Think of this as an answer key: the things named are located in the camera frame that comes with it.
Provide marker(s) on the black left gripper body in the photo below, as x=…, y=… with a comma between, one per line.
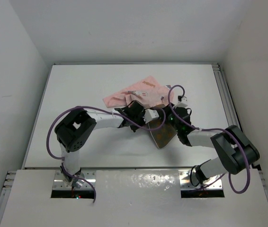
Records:
x=138, y=119

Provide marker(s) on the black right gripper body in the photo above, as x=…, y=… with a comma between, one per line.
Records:
x=169, y=111

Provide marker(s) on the grey pillow with orange flowers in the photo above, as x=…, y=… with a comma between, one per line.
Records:
x=163, y=136

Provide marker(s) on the pink bunny print pillowcase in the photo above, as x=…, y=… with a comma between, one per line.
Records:
x=148, y=92

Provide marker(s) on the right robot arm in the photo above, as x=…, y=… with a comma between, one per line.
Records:
x=235, y=151

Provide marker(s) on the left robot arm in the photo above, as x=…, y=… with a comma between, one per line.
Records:
x=74, y=129

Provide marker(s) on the white front cover panel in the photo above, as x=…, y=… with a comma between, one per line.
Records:
x=132, y=199

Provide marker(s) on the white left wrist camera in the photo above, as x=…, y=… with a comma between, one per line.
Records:
x=150, y=115

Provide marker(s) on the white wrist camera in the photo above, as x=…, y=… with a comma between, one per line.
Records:
x=150, y=115
x=182, y=102

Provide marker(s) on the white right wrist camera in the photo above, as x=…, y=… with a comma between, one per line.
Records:
x=182, y=102

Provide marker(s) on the aluminium frame rail right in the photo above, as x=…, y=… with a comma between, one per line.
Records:
x=226, y=97

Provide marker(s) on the aluminium frame rail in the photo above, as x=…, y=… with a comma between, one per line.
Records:
x=226, y=97
x=5, y=192

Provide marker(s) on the aluminium frame rail left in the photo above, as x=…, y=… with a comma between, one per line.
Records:
x=5, y=192

